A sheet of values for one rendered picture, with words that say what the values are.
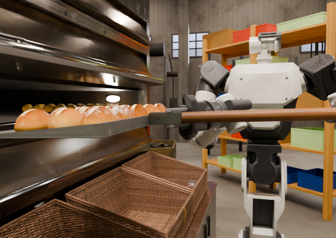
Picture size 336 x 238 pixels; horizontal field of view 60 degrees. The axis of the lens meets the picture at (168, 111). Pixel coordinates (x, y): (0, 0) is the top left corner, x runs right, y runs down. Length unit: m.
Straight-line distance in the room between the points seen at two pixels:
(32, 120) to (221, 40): 4.22
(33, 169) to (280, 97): 0.98
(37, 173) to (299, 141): 3.04
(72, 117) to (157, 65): 5.61
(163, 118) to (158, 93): 5.20
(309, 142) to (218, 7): 6.14
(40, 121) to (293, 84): 0.88
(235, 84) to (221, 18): 7.80
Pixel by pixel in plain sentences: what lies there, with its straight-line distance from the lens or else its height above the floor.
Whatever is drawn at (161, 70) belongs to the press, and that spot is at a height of 1.88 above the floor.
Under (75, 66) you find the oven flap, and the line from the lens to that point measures 1.20.
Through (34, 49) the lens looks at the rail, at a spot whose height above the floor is 1.42.
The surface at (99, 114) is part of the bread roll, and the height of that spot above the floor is 1.23.
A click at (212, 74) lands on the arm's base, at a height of 1.37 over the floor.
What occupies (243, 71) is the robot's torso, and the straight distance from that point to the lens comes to 1.18.
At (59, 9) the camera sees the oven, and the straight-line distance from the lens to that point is 1.43.
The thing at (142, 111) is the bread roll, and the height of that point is 1.23.
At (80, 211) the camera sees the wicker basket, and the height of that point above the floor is 0.81.
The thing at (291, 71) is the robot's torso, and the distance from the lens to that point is 1.19.
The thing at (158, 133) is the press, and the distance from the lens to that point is 6.04.
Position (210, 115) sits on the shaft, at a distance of 0.75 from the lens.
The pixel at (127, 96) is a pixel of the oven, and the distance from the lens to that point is 2.44.
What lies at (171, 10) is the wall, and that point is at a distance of 9.33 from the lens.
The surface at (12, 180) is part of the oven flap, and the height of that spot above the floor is 0.98.
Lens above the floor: 1.26
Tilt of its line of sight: 2 degrees down
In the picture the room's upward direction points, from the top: straight up
